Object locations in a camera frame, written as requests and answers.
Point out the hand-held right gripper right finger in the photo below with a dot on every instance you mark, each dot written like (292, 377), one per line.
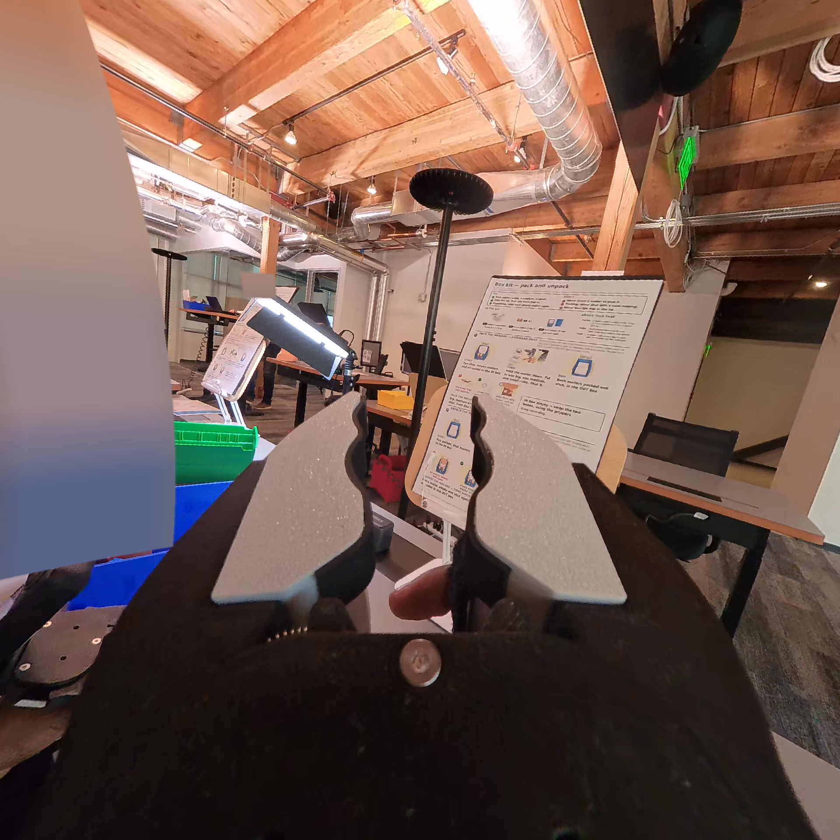
(544, 525)

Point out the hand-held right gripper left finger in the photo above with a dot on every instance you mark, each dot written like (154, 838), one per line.
(295, 505)

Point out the yellow box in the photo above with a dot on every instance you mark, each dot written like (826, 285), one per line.
(394, 399)

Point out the person's left hand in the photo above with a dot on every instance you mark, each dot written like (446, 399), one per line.
(26, 732)

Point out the person's right hand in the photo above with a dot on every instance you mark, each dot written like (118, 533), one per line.
(420, 594)

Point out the small black device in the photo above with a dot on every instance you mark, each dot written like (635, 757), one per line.
(382, 533)

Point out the red bag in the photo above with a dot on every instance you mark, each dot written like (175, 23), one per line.
(387, 476)

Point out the blue plastic bin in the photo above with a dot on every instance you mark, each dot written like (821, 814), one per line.
(197, 508)

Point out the green plastic bin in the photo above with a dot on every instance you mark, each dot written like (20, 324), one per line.
(210, 453)

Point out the brown wooden desk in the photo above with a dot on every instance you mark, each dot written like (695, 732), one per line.
(308, 371)

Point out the black bag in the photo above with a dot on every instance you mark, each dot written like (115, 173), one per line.
(682, 535)

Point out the clear acrylic sign holder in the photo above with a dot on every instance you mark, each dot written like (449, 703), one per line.
(233, 361)

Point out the black mesh office chair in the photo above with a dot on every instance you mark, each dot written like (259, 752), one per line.
(686, 446)

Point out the small black monitor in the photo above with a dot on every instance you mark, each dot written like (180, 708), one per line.
(371, 354)

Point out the bright led light panel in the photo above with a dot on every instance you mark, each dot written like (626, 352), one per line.
(295, 334)

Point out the grey top wooden desk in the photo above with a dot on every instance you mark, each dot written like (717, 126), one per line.
(722, 489)

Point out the printed instruction sign board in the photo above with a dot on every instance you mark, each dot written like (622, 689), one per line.
(571, 341)

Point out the standing desk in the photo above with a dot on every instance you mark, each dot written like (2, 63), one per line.
(210, 315)

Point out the slim black floor lamp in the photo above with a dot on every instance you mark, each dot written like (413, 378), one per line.
(168, 289)

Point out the green exit sign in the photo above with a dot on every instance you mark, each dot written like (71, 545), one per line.
(687, 157)

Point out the black round ceiling speaker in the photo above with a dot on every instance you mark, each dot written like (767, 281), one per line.
(702, 39)

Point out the silver ceiling air duct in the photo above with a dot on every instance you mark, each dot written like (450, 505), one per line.
(544, 85)

